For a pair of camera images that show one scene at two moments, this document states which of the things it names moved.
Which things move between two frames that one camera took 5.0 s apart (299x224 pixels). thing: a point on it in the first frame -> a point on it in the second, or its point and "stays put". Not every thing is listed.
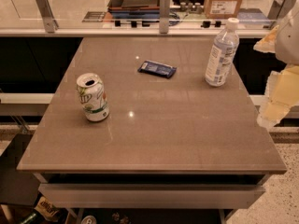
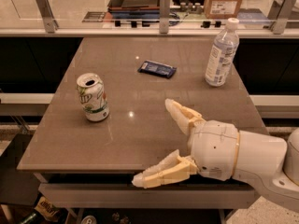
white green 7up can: x=93 y=97 stays put
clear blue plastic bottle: x=223 y=52 stays put
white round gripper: x=289 y=37 -> x=215 y=149
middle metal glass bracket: x=164 y=11 stays put
